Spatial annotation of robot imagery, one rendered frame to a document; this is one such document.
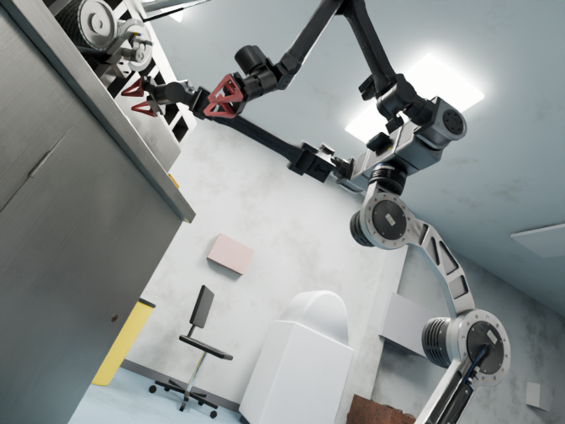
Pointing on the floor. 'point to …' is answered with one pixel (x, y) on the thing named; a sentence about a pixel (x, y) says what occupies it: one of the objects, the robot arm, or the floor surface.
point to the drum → (138, 318)
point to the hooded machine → (301, 364)
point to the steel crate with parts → (376, 413)
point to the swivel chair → (198, 348)
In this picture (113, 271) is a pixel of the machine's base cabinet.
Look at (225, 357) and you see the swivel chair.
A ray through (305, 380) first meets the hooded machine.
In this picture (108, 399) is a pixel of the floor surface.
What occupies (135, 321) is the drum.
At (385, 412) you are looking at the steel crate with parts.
